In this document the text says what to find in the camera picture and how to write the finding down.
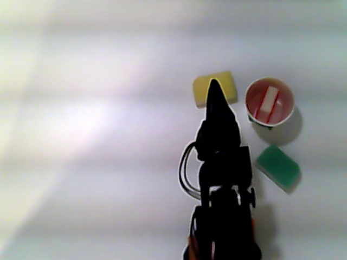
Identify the green sponge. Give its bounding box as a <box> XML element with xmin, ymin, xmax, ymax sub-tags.
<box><xmin>255</xmin><ymin>144</ymin><xmax>301</xmax><ymax>194</ymax></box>

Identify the red and white sponge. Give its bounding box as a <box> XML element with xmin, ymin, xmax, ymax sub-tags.
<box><xmin>254</xmin><ymin>86</ymin><xmax>280</xmax><ymax>122</ymax></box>

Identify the white paper cup green tape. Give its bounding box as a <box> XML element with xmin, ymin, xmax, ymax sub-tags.
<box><xmin>244</xmin><ymin>77</ymin><xmax>296</xmax><ymax>131</ymax></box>

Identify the thin black cable loop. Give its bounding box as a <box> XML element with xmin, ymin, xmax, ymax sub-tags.
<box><xmin>177</xmin><ymin>141</ymin><xmax>204</xmax><ymax>200</ymax></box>

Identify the yellow and white sponge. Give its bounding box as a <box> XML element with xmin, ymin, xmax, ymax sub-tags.
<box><xmin>192</xmin><ymin>70</ymin><xmax>240</xmax><ymax>110</ymax></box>

